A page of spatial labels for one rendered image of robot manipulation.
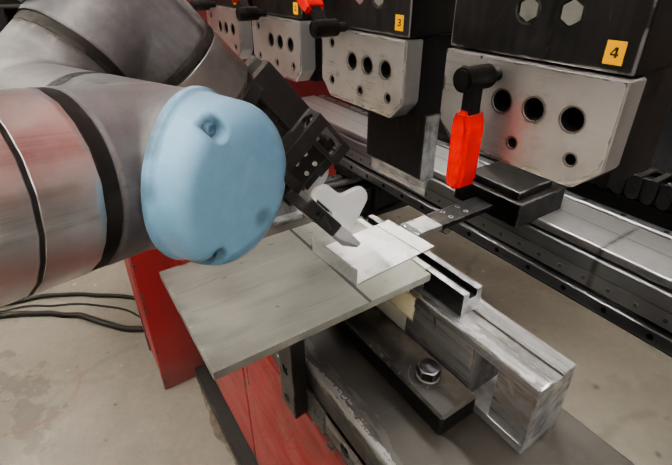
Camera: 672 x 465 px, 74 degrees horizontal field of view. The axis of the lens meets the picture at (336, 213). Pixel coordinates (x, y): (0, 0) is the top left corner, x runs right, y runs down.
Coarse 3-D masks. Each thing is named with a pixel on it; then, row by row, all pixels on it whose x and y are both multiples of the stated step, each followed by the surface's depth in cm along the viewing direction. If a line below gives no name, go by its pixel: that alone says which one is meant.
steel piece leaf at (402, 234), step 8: (384, 224) 61; (392, 224) 61; (392, 232) 60; (400, 232) 60; (408, 232) 60; (408, 240) 58; (416, 240) 58; (424, 240) 58; (416, 248) 56; (424, 248) 56
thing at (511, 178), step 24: (480, 168) 70; (504, 168) 70; (456, 192) 71; (480, 192) 67; (504, 192) 65; (528, 192) 64; (552, 192) 66; (432, 216) 63; (456, 216) 63; (504, 216) 65; (528, 216) 64
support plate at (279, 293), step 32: (256, 256) 55; (288, 256) 55; (192, 288) 50; (224, 288) 50; (256, 288) 50; (288, 288) 50; (320, 288) 50; (352, 288) 50; (384, 288) 50; (192, 320) 45; (224, 320) 45; (256, 320) 45; (288, 320) 45; (320, 320) 45; (224, 352) 41; (256, 352) 41
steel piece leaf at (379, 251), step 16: (368, 240) 58; (384, 240) 58; (400, 240) 58; (320, 256) 54; (336, 256) 51; (352, 256) 55; (368, 256) 55; (384, 256) 55; (400, 256) 55; (352, 272) 50; (368, 272) 52
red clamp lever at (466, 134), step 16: (480, 64) 33; (464, 80) 32; (480, 80) 32; (496, 80) 34; (464, 96) 33; (480, 96) 33; (464, 112) 34; (480, 112) 34; (464, 128) 34; (480, 128) 34; (464, 144) 34; (480, 144) 35; (448, 160) 36; (464, 160) 35; (448, 176) 36; (464, 176) 36
